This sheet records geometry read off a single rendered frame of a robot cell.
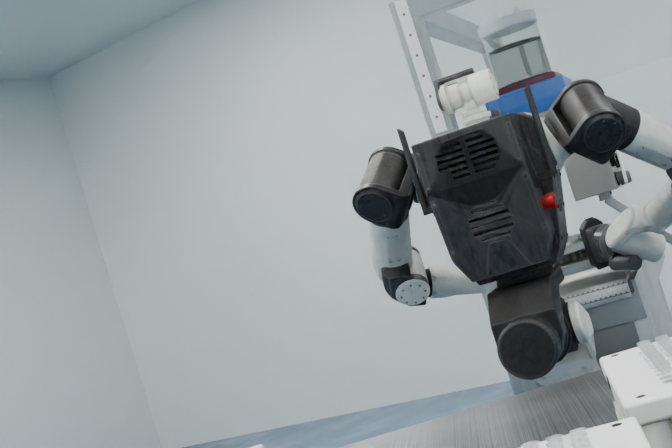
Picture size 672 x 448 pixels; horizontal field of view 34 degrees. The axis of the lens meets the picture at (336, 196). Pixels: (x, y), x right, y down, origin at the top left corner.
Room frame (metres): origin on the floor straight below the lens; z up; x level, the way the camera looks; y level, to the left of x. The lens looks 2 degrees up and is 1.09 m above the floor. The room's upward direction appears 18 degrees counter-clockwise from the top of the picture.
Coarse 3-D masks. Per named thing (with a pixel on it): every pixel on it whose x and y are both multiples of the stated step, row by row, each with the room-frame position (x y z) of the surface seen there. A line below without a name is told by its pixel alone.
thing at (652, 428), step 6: (666, 420) 0.87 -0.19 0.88; (642, 426) 0.86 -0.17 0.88; (648, 426) 0.86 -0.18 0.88; (654, 426) 0.86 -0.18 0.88; (660, 426) 0.86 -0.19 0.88; (666, 426) 0.87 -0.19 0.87; (648, 432) 0.86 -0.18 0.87; (654, 432) 0.86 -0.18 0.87; (660, 432) 0.86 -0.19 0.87; (666, 432) 0.86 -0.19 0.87; (648, 438) 0.86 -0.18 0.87; (654, 438) 0.86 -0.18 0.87; (660, 438) 0.86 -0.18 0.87; (666, 438) 0.86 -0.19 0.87; (654, 444) 0.86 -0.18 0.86; (660, 444) 0.86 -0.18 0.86; (666, 444) 0.86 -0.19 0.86
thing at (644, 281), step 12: (648, 264) 3.13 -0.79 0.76; (660, 264) 3.55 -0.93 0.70; (636, 276) 2.71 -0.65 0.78; (648, 276) 3.01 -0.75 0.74; (636, 288) 2.65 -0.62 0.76; (648, 288) 2.91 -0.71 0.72; (624, 300) 2.66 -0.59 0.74; (636, 300) 2.65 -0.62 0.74; (648, 300) 2.80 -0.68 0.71; (588, 312) 2.69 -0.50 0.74; (600, 312) 2.68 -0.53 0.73; (612, 312) 2.67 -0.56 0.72; (624, 312) 2.66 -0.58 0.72; (636, 312) 2.66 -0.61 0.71; (648, 312) 2.71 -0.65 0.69; (600, 324) 2.69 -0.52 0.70; (612, 324) 2.68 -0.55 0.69
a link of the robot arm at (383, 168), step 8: (384, 152) 2.30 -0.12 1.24; (376, 160) 2.28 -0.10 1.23; (384, 160) 2.27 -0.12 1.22; (392, 160) 2.28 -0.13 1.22; (400, 160) 2.29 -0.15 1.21; (368, 168) 2.28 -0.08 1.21; (376, 168) 2.26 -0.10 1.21; (384, 168) 2.25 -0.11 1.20; (392, 168) 2.26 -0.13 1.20; (400, 168) 2.27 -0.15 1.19; (368, 176) 2.25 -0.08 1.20; (376, 176) 2.24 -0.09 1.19; (384, 176) 2.24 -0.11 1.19; (392, 176) 2.24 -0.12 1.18; (400, 176) 2.26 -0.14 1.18; (360, 184) 2.25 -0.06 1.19; (384, 184) 2.22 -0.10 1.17; (392, 184) 2.23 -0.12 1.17; (400, 184) 2.25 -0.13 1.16; (376, 224) 2.33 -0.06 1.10
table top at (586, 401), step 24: (552, 384) 1.43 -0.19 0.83; (576, 384) 1.38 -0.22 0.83; (600, 384) 1.34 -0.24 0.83; (480, 408) 1.42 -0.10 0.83; (504, 408) 1.38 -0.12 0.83; (528, 408) 1.33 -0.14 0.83; (552, 408) 1.29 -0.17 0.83; (576, 408) 1.25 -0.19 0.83; (600, 408) 1.21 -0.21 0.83; (408, 432) 1.42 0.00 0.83; (432, 432) 1.37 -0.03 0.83; (456, 432) 1.32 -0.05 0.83; (480, 432) 1.28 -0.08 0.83; (504, 432) 1.24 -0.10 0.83; (528, 432) 1.20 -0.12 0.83; (552, 432) 1.17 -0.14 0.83
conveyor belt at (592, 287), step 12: (564, 276) 3.14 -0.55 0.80; (576, 276) 3.04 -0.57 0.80; (588, 276) 2.94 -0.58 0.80; (600, 276) 2.84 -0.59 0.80; (612, 276) 2.76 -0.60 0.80; (624, 276) 2.67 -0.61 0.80; (564, 288) 2.83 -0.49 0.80; (576, 288) 2.74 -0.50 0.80; (588, 288) 2.68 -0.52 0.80; (600, 288) 2.66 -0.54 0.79; (612, 288) 2.64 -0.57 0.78; (624, 288) 2.63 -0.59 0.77; (564, 300) 2.68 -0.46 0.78; (576, 300) 2.67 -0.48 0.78; (588, 300) 2.66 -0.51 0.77; (600, 300) 2.66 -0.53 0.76; (612, 300) 2.66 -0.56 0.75
